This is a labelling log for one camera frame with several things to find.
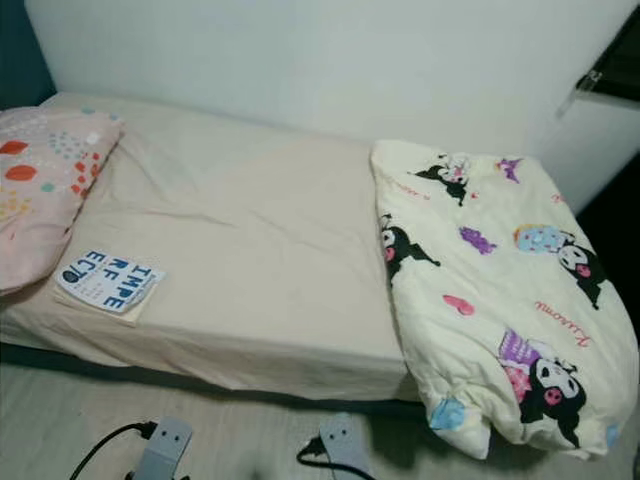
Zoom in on cream sheeted mattress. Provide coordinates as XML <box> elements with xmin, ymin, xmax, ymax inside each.
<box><xmin>0</xmin><ymin>92</ymin><xmax>426</xmax><ymax>403</ymax></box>

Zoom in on clear blind wand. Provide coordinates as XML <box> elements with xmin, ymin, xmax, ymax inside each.
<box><xmin>555</xmin><ymin>70</ymin><xmax>603</xmax><ymax>119</ymax></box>

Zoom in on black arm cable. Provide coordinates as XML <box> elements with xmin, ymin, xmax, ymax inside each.
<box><xmin>68</xmin><ymin>421</ymin><xmax>159</xmax><ymax>480</ymax></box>
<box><xmin>296</xmin><ymin>437</ymin><xmax>381</xmax><ymax>480</ymax></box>

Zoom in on white book blue lettering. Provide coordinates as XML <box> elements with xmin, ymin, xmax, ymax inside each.
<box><xmin>55</xmin><ymin>248</ymin><xmax>167</xmax><ymax>326</ymax></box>

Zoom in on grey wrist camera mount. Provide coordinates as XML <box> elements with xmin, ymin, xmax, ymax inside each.
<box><xmin>138</xmin><ymin>417</ymin><xmax>193</xmax><ymax>480</ymax></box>
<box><xmin>318</xmin><ymin>413</ymin><xmax>373</xmax><ymax>480</ymax></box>

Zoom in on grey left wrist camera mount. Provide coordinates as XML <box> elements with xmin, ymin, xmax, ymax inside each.
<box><xmin>138</xmin><ymin>417</ymin><xmax>193</xmax><ymax>480</ymax></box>

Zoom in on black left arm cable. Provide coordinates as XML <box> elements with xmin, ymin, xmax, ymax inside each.
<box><xmin>68</xmin><ymin>421</ymin><xmax>159</xmax><ymax>480</ymax></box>

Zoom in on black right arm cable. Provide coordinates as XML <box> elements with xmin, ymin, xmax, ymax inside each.
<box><xmin>296</xmin><ymin>437</ymin><xmax>381</xmax><ymax>480</ymax></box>

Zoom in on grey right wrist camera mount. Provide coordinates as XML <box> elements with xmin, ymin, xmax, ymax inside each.
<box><xmin>318</xmin><ymin>413</ymin><xmax>373</xmax><ymax>480</ymax></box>

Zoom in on cream cartoon print duvet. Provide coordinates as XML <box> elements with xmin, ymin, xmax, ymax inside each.
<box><xmin>370</xmin><ymin>138</ymin><xmax>640</xmax><ymax>461</ymax></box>

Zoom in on pink strawberry print pillow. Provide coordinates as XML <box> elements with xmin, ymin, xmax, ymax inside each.
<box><xmin>0</xmin><ymin>107</ymin><xmax>126</xmax><ymax>296</ymax></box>

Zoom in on dark window blind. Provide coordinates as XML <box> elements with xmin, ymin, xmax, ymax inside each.
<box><xmin>585</xmin><ymin>10</ymin><xmax>640</xmax><ymax>101</ymax></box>

